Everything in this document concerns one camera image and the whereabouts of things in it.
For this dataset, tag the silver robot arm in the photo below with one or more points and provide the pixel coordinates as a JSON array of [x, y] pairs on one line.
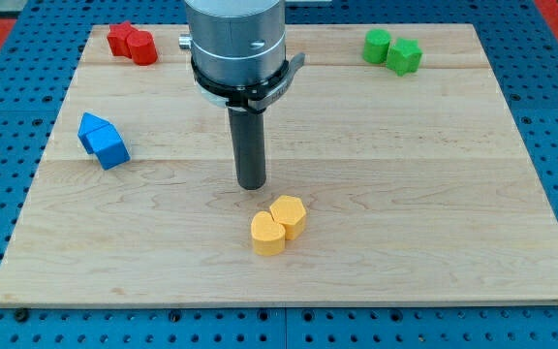
[[237, 42]]

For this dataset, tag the green star block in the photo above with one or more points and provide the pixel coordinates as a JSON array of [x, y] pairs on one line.
[[404, 56]]

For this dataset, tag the red star block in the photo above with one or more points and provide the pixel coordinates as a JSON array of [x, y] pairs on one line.
[[117, 38]]

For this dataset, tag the yellow hexagon block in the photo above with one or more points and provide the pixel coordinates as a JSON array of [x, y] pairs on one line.
[[291, 213]]

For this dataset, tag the black cylindrical pointer tool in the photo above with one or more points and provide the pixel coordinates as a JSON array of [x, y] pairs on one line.
[[247, 131]]

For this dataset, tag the yellow heart block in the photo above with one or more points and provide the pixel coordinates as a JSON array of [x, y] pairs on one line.
[[268, 236]]

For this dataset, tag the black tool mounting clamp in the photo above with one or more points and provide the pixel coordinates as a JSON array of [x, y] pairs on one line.
[[253, 98]]

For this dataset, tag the wooden board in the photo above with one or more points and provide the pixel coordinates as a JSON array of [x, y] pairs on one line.
[[419, 190]]

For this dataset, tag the green cylinder block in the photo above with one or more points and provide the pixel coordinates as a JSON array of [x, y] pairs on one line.
[[376, 46]]

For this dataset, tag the blue cube block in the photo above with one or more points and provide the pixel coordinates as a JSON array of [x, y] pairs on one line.
[[108, 146]]

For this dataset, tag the red cylinder block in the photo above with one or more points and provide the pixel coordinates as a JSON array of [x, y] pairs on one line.
[[142, 48]]

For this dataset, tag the blue triangle block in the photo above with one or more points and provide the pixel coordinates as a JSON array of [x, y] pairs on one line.
[[89, 127]]

